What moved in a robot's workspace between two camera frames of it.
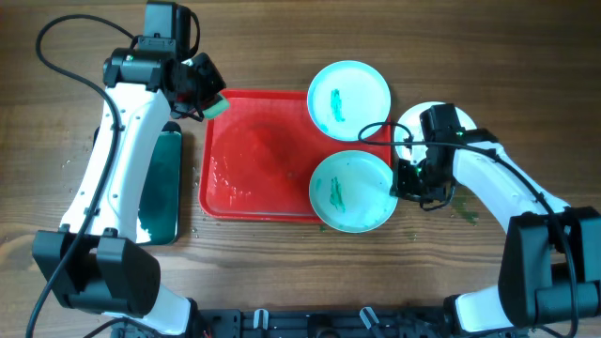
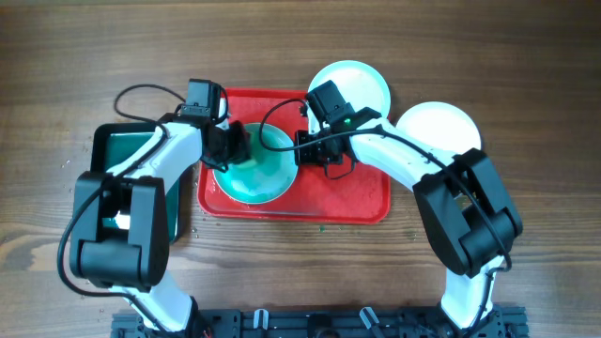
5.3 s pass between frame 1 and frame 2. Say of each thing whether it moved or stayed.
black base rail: stayed
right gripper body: moved
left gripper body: moved
